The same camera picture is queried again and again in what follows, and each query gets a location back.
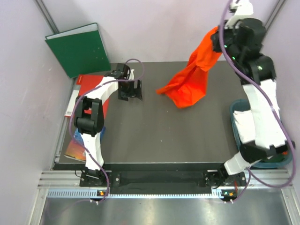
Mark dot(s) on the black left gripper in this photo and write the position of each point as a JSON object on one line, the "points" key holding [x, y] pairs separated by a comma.
{"points": [[136, 92]]}

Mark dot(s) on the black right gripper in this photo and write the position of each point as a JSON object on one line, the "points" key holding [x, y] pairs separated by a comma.
{"points": [[215, 38]]}

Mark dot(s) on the orange t-shirt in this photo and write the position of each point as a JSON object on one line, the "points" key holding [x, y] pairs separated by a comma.
{"points": [[189, 85]]}

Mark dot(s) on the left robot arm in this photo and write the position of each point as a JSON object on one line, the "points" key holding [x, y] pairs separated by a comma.
{"points": [[89, 117]]}

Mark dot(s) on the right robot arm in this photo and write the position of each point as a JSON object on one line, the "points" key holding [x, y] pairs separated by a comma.
{"points": [[239, 38]]}

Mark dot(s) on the red folder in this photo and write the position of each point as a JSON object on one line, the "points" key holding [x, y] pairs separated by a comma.
{"points": [[82, 84]]}

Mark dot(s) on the green binder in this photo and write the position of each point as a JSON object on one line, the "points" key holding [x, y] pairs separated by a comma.
{"points": [[80, 50]]}

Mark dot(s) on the teal laundry basket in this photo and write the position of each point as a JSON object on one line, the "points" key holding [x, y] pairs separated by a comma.
{"points": [[270, 149]]}

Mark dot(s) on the blue book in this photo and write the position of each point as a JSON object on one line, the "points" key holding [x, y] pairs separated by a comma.
{"points": [[74, 149]]}

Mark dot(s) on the black mounting plate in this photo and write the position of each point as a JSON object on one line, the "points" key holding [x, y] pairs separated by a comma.
{"points": [[153, 179]]}

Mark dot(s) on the white t-shirt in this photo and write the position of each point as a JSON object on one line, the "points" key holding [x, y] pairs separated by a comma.
{"points": [[245, 125]]}

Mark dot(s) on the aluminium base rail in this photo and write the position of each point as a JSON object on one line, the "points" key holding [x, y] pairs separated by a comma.
{"points": [[63, 184]]}

